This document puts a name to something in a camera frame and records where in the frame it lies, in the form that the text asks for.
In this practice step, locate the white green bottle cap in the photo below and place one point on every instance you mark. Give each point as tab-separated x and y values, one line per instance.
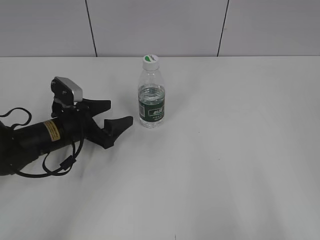
150	62

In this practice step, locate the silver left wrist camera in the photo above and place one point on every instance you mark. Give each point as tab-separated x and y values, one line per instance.
65	91

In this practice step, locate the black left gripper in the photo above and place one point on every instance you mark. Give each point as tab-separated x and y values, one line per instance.
78	122

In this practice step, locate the clear Cestbon water bottle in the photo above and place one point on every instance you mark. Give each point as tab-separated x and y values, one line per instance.
151	98

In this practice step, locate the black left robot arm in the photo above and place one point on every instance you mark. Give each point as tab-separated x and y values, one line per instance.
21	144

